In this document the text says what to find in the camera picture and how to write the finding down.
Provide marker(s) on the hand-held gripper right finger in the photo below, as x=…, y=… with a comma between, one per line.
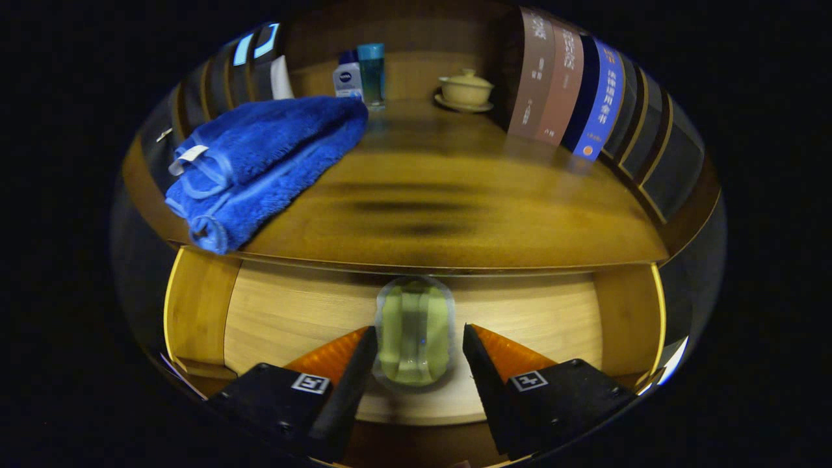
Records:
x=487, y=390

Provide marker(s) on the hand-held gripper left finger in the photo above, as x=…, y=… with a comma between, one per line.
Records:
x=348, y=403

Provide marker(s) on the wooden drawer with black knob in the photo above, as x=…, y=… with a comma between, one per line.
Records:
x=292, y=312

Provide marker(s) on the wooden countertop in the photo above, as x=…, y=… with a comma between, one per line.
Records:
x=455, y=195

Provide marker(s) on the brown wooden cabinet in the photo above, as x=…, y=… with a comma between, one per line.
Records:
x=416, y=32

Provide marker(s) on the black backdrop cloth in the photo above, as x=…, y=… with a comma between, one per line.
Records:
x=702, y=273

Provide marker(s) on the blue folded towel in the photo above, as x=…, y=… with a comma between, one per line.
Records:
x=260, y=156

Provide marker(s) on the beige lidded teacup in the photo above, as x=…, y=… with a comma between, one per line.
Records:
x=465, y=91

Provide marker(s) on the blue book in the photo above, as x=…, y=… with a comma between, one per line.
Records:
x=603, y=104

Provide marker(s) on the reddish brown book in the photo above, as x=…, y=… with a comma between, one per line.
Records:
x=560, y=84

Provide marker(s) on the dark brown book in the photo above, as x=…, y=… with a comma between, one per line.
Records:
x=533, y=71

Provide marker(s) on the white bottle with blue cap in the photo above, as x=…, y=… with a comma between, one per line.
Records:
x=347, y=79

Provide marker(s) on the teal bottle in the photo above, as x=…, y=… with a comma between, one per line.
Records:
x=372, y=75

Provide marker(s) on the white tube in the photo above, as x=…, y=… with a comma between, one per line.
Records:
x=281, y=78

